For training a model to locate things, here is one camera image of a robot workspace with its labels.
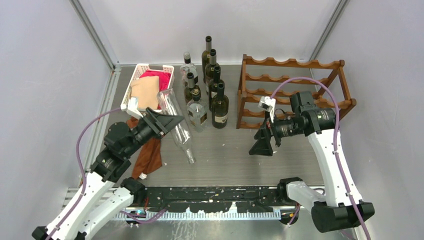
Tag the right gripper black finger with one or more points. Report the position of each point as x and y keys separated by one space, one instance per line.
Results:
x=260 y=133
x=261 y=148

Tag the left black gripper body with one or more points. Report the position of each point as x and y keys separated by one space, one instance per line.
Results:
x=150 y=128

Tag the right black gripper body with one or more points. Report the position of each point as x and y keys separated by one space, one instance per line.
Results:
x=275 y=128

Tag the clear glass wine bottle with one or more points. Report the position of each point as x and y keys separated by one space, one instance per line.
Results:
x=181 y=134

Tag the clear square liquor bottle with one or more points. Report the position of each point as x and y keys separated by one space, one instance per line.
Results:
x=197 y=111

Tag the brown wooden wine rack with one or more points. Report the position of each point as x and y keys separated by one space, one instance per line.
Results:
x=245 y=95

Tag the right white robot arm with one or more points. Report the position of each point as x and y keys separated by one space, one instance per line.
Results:
x=341 y=206

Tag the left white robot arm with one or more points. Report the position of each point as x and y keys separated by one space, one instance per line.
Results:
x=83 y=216

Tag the brown bottle gold cap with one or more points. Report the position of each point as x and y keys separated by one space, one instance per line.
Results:
x=191 y=85

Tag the dark wine bottle front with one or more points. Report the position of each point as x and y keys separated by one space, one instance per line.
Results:
x=220 y=107

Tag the dark wine bottle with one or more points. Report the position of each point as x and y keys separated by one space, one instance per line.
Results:
x=213 y=85
x=220 y=107
x=206 y=53
x=209 y=68

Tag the clear bottle black cap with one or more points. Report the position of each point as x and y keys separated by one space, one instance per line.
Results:
x=188 y=67

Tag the dark wine bottle back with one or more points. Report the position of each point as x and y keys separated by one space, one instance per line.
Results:
x=206 y=53

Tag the brown cloth on table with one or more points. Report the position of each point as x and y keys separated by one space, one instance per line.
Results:
x=148 y=160

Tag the beige folded cloth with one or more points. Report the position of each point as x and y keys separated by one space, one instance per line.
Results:
x=145 y=89

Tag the pink red cloth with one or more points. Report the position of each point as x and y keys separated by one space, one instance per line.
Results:
x=164 y=79

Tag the white plastic basket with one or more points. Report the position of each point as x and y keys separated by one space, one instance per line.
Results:
x=138 y=71

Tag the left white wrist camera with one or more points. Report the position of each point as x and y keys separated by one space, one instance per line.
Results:
x=132 y=108

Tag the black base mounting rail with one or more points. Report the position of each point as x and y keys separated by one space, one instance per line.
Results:
x=211 y=199

